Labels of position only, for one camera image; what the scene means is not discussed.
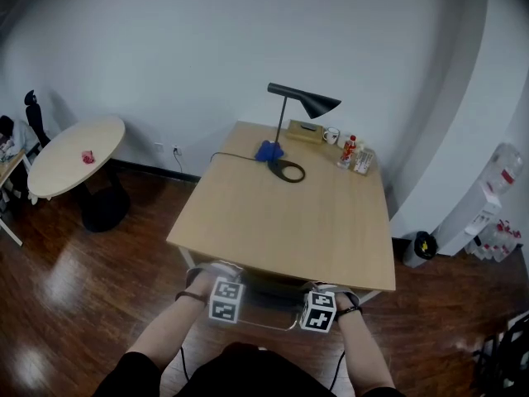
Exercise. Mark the person's left forearm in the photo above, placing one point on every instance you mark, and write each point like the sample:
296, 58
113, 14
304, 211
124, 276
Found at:
165, 333

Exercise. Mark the white mug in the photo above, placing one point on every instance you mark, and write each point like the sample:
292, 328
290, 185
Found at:
331, 136

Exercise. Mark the person's black clothing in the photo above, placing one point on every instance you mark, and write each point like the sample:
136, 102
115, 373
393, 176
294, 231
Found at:
248, 374

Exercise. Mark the black desk lamp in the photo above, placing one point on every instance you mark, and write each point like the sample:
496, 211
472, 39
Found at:
285, 139

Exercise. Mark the white water dispenser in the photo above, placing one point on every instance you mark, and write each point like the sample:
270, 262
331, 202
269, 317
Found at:
467, 217

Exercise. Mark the black right wrist band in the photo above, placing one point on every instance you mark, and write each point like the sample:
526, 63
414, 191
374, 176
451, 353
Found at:
349, 311

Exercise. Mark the red and white bottle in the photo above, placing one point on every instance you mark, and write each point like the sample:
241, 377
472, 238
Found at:
348, 153

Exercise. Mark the wooden tissue box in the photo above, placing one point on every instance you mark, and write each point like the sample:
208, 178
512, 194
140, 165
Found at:
303, 131

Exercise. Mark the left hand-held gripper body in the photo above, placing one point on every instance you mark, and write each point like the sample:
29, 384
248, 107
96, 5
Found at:
225, 300

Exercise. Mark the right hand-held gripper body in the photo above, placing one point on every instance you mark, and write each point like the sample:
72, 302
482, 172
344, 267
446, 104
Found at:
317, 310

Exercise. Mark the person's right forearm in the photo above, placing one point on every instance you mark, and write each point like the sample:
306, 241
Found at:
363, 354

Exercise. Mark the white wall socket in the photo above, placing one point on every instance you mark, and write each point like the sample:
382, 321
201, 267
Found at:
176, 149

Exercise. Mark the grey waste bin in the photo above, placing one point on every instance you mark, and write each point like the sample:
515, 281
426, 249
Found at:
419, 250

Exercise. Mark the round wooden side table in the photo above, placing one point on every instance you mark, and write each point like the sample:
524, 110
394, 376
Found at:
74, 159

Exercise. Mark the dark left wrist band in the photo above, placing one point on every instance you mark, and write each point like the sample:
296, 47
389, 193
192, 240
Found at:
191, 297

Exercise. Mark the blue crumpled cloth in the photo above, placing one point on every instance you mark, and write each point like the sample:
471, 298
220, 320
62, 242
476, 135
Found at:
268, 151

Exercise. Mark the black frame object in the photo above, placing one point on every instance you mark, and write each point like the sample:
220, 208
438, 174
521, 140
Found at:
508, 354

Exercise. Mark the black high-back chair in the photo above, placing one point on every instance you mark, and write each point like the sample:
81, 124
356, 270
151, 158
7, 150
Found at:
35, 116

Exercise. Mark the large clear water jug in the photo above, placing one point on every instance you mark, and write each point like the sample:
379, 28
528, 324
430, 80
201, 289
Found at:
504, 168

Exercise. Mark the group of small water bottles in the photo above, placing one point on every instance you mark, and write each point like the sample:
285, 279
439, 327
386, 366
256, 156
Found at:
498, 240

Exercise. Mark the white-legged desk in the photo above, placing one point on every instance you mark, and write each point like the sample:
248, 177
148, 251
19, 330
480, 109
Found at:
10, 168

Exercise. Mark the light wooden table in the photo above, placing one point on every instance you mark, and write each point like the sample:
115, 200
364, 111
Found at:
289, 221

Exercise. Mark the small red object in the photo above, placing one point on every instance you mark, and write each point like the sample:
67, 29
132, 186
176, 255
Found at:
88, 157

